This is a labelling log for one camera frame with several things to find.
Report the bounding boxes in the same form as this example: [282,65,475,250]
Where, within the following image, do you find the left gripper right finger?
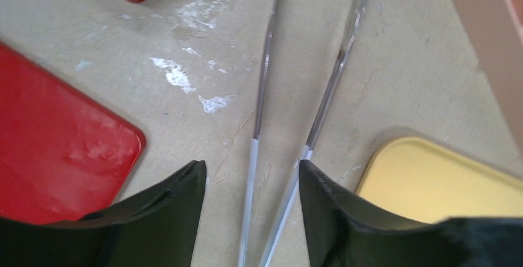
[299,160,522,266]

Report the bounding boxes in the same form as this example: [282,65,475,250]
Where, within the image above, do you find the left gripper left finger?
[1,160,207,266]

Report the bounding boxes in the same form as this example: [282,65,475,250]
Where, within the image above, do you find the red box lid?
[1,44,146,224]

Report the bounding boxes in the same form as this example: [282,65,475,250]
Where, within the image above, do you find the metal tongs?
[236,0,367,266]

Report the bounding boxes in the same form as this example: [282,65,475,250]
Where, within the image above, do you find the yellow tray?
[356,137,522,223]

